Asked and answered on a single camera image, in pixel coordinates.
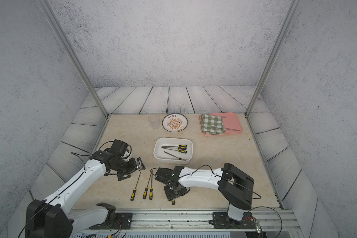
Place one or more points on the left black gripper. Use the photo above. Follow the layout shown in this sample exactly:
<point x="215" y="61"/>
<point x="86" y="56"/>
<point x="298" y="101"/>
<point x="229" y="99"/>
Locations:
<point x="134" y="168"/>

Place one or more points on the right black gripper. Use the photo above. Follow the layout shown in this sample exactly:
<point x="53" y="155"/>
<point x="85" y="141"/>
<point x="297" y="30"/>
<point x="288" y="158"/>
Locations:
<point x="168" y="196"/>

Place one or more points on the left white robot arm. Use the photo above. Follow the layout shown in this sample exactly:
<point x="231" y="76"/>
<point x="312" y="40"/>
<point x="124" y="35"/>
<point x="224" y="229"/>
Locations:
<point x="51" y="218"/>

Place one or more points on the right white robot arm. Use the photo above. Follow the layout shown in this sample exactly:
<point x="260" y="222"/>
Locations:
<point x="235" y="185"/>

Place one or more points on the white rectangular storage box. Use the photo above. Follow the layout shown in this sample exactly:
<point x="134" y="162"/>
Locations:
<point x="162" y="157"/>

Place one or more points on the round orange patterned plate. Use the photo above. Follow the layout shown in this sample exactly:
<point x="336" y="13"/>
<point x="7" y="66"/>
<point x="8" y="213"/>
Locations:
<point x="174" y="122"/>

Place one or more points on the clear plastic cup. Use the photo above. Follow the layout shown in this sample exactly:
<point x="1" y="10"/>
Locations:
<point x="154" y="121"/>

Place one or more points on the green checkered cloth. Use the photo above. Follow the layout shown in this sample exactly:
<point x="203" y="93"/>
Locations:
<point x="212" y="125"/>

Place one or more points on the pink plastic tray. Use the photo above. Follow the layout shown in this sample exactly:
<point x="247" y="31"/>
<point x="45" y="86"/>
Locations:
<point x="231" y="123"/>

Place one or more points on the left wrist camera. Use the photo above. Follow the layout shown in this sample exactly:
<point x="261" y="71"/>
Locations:
<point x="120" y="149"/>

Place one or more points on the aluminium front rail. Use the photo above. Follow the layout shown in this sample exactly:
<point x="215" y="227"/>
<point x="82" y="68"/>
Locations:
<point x="277" y="222"/>

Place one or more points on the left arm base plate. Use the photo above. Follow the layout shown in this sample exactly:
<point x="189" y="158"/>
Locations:
<point x="115" y="221"/>

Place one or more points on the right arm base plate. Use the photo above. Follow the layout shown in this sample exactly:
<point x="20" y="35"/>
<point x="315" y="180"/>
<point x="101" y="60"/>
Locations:
<point x="221" y="220"/>

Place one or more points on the right aluminium frame post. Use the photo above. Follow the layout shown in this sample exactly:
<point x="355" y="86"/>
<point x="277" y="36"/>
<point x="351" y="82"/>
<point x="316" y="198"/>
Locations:
<point x="274" y="53"/>

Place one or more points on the aluminium frame post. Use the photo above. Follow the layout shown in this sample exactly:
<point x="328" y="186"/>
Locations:
<point x="54" y="23"/>
<point x="274" y="53"/>

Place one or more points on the left aluminium frame post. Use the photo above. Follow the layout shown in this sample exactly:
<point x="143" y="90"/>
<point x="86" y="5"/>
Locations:
<point x="54" y="23"/>

